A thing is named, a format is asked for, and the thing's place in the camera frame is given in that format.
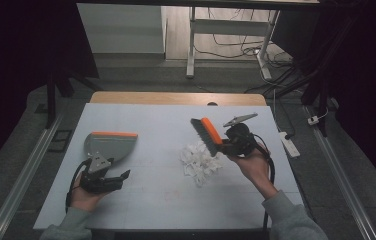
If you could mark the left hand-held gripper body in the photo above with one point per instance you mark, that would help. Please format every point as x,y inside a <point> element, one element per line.
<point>94,180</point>

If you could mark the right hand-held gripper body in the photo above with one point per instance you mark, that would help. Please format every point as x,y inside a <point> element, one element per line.
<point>241,140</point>

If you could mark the orange brush with grey bristles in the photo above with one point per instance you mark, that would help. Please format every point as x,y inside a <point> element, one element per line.
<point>211,130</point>

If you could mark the grey dustpan with orange edge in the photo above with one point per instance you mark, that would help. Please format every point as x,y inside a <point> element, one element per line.
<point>116,146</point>

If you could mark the large white paper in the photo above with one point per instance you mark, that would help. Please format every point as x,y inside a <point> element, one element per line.
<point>199,163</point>

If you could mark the person's left hand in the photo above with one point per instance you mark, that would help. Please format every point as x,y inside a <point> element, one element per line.
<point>82,200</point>

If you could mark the person's right hand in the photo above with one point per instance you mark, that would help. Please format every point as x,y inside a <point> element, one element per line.
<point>254,170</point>

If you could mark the white power strip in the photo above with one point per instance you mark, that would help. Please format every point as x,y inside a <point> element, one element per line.
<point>289,144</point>

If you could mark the small white plug adapter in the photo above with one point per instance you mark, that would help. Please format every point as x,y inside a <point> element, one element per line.
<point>313,120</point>

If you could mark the wooden table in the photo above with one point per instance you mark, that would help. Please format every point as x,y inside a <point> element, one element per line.
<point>162,98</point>

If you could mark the black stand legs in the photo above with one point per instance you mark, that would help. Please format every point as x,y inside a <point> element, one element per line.
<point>52,100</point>
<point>322,110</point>

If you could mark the white cabinet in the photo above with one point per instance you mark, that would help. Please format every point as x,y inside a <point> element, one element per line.
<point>122,28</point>

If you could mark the black floor frame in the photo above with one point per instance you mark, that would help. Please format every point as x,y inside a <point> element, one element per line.
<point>53,143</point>

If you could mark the aluminium floor rail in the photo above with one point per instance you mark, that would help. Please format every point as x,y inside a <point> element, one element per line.
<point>22,173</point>
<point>339,173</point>

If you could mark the white desk frame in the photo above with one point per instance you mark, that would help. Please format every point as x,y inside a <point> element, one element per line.
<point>229,27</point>

